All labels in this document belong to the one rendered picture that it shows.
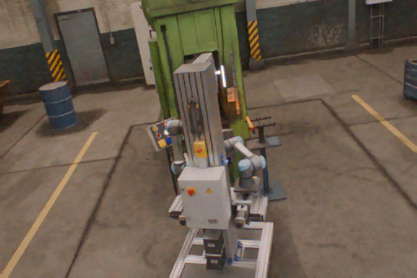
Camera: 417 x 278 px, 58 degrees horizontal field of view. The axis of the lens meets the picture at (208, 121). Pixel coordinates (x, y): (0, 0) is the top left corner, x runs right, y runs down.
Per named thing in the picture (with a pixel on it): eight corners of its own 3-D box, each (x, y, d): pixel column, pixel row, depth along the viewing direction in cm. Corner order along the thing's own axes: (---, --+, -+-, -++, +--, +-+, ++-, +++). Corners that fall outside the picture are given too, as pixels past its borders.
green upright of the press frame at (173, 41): (207, 192, 496) (176, 13, 409) (187, 197, 493) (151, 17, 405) (201, 176, 537) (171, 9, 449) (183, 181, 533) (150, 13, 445)
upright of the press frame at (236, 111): (256, 181, 505) (235, 2, 417) (237, 186, 502) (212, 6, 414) (247, 165, 545) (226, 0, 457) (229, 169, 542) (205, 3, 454)
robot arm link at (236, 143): (254, 174, 347) (226, 147, 391) (268, 169, 352) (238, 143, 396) (253, 164, 341) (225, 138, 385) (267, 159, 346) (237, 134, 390)
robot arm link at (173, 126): (186, 177, 359) (178, 121, 344) (171, 176, 364) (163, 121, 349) (190, 171, 370) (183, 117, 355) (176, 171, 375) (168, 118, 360)
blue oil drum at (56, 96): (74, 127, 794) (62, 87, 761) (46, 131, 797) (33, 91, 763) (82, 117, 849) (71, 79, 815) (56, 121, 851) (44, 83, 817)
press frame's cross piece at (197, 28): (218, 49, 432) (212, 6, 414) (183, 56, 427) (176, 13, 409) (211, 43, 472) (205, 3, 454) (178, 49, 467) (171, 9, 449)
